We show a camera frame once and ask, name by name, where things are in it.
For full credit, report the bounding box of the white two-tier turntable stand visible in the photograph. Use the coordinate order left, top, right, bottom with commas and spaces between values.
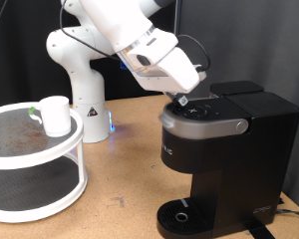
0, 102, 89, 223

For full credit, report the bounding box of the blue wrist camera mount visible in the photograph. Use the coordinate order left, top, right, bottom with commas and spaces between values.
118, 58, 131, 72

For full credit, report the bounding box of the braided power cable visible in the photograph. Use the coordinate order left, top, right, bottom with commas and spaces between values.
276, 208, 299, 220

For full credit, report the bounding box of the white mug with green tape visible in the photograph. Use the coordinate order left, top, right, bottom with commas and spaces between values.
28, 95, 73, 137

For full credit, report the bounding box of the black tape strip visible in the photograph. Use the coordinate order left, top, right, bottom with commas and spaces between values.
245, 220, 277, 239

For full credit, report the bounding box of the black drip tray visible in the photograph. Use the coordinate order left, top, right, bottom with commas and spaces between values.
156, 197, 217, 239

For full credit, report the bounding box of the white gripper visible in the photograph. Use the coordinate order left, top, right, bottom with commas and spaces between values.
136, 46, 207, 108

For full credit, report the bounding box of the black camera cable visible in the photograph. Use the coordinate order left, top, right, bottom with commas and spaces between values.
59, 0, 212, 73

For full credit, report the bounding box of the silver Keurig lid handle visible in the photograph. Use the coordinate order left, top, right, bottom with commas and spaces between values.
157, 99, 250, 140

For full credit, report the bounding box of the black Keurig coffee machine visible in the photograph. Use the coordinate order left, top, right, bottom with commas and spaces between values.
157, 80, 299, 239

